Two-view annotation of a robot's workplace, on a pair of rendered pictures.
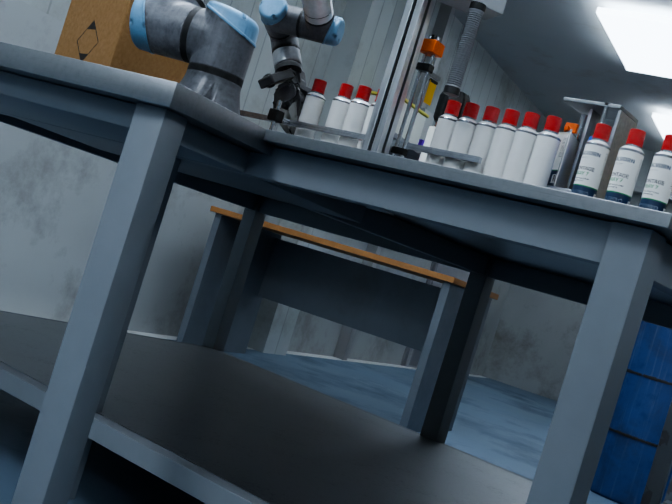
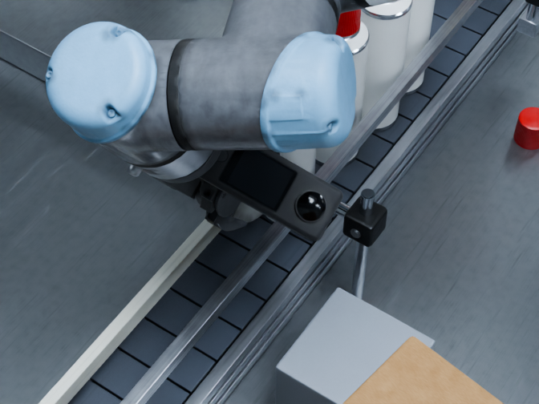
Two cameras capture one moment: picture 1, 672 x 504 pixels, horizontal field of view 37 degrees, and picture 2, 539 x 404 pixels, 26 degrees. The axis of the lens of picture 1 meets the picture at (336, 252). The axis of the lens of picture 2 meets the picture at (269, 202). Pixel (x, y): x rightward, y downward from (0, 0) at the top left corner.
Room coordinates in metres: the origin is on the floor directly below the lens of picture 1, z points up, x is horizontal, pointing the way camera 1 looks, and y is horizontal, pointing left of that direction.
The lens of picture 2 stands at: (2.61, 0.86, 1.78)
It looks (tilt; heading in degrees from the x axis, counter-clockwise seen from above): 52 degrees down; 267
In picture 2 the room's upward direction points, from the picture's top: straight up
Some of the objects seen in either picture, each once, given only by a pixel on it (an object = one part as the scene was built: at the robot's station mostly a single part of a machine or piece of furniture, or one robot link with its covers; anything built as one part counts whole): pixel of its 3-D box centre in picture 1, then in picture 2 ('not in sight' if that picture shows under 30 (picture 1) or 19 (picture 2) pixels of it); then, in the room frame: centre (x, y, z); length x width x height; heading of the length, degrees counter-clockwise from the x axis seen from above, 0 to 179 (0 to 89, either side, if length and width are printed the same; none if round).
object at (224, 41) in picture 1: (223, 40); not in sight; (2.02, 0.35, 1.01); 0.13 x 0.12 x 0.14; 76
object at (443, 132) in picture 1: (442, 143); not in sight; (2.30, -0.16, 0.98); 0.05 x 0.05 x 0.20
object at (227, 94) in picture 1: (209, 95); not in sight; (2.02, 0.34, 0.89); 0.15 x 0.15 x 0.10
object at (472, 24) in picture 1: (464, 49); not in sight; (2.19, -0.14, 1.18); 0.04 x 0.04 x 0.21
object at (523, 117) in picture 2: not in sight; (532, 127); (2.28, 0.05, 0.85); 0.03 x 0.03 x 0.03
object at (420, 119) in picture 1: (389, 119); not in sight; (6.43, -0.08, 1.67); 0.42 x 0.35 x 0.23; 153
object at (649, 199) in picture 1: (658, 185); not in sight; (1.98, -0.58, 0.98); 0.05 x 0.05 x 0.20
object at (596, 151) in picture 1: (590, 172); not in sight; (2.07, -0.46, 0.98); 0.05 x 0.05 x 0.20
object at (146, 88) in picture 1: (129, 116); not in sight; (2.10, 0.50, 0.81); 0.90 x 0.90 x 0.04; 63
